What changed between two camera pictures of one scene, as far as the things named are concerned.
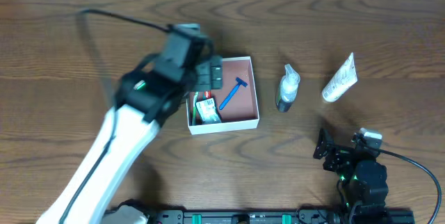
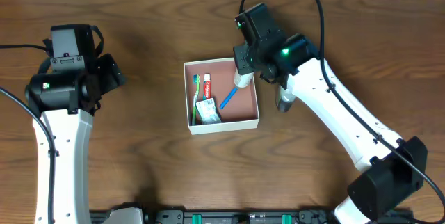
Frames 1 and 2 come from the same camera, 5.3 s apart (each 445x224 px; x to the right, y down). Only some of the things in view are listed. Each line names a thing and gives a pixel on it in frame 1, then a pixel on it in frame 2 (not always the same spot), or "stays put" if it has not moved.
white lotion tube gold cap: x=345 y=79 to x=243 y=80
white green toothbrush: x=194 y=111 stays put
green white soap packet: x=207 y=111 stays put
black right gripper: x=334 y=154 to x=245 y=58
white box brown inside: x=240 y=112 stays put
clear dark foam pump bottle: x=288 y=89 stays put
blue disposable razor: x=232 y=93 stays put
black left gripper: x=208 y=74 to x=112 y=72
